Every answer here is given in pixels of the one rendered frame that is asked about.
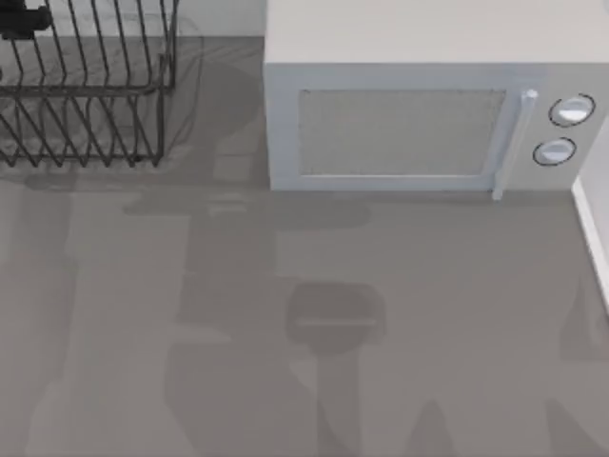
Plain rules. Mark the large white microwave knob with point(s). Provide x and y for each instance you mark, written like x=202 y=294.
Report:
x=571 y=110

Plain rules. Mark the small white microwave knob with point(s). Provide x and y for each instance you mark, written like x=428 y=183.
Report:
x=554 y=152

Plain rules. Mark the pale microwave oven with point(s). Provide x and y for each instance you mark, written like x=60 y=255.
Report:
x=380 y=33

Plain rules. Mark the microwave oven door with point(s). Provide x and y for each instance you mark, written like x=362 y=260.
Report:
x=285 y=128

